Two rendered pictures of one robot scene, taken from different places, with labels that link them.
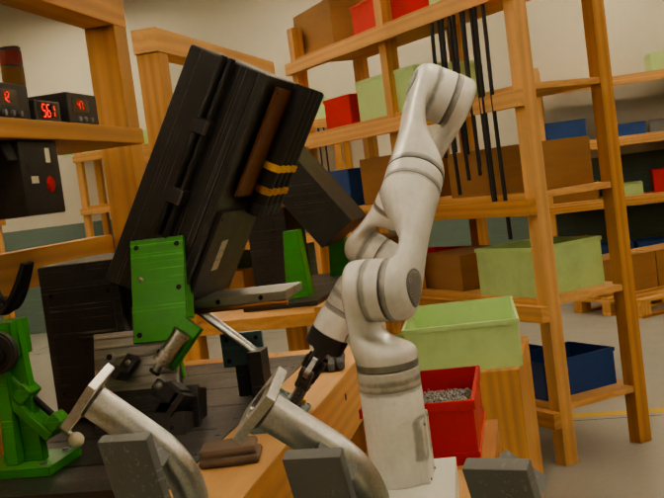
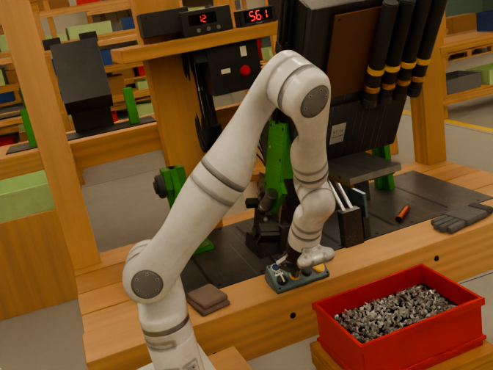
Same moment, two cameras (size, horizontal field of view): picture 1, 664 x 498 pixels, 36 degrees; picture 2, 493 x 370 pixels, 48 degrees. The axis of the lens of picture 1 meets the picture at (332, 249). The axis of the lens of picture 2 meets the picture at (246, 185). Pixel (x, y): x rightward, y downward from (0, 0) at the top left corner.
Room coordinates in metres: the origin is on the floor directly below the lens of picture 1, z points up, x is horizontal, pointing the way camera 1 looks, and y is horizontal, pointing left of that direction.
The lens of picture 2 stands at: (1.19, -0.97, 1.60)
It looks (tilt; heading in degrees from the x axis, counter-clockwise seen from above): 18 degrees down; 61
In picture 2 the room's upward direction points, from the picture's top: 10 degrees counter-clockwise
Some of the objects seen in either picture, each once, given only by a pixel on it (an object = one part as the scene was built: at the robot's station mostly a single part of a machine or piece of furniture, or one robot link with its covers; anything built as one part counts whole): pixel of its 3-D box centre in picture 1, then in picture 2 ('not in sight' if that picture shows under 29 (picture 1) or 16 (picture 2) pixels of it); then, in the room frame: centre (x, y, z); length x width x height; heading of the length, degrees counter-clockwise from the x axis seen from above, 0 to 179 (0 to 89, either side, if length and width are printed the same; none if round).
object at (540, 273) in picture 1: (433, 197); not in sight; (5.40, -0.57, 1.19); 2.30 x 0.55 x 2.39; 27
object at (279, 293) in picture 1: (208, 301); (340, 162); (2.20, 0.28, 1.11); 0.39 x 0.16 x 0.03; 79
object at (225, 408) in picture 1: (167, 415); (310, 228); (2.14, 0.40, 0.89); 1.10 x 0.42 x 0.02; 169
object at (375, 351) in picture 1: (379, 316); (155, 288); (1.46, -0.06, 1.14); 0.09 x 0.09 x 0.17; 64
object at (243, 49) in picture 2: (16, 180); (229, 67); (2.07, 0.62, 1.42); 0.17 x 0.12 x 0.15; 169
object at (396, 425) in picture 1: (394, 422); (177, 359); (1.47, -0.06, 0.98); 0.09 x 0.09 x 0.17; 77
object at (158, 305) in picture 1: (164, 288); (285, 154); (2.06, 0.35, 1.17); 0.13 x 0.12 x 0.20; 169
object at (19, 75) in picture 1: (13, 77); not in sight; (2.32, 0.67, 1.67); 0.05 x 0.05 x 0.05
